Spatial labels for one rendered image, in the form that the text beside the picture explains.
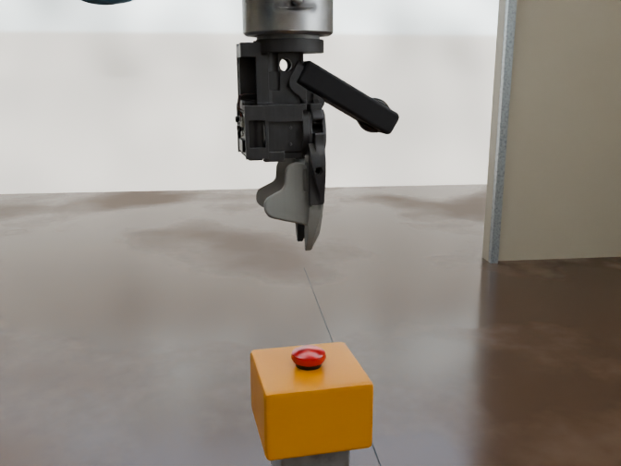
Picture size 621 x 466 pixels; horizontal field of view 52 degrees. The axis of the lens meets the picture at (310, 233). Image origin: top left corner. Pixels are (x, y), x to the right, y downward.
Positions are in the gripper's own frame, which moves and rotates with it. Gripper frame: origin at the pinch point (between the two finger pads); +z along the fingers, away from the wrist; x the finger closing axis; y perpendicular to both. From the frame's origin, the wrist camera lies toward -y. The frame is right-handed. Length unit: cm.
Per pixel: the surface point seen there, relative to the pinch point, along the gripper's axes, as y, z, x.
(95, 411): 51, 123, -198
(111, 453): 42, 123, -164
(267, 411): 6.0, 17.5, 5.7
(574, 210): -294, 87, -367
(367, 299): -107, 124, -311
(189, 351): 9, 123, -253
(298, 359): 1.7, 14.1, 1.1
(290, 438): 3.7, 20.9, 5.8
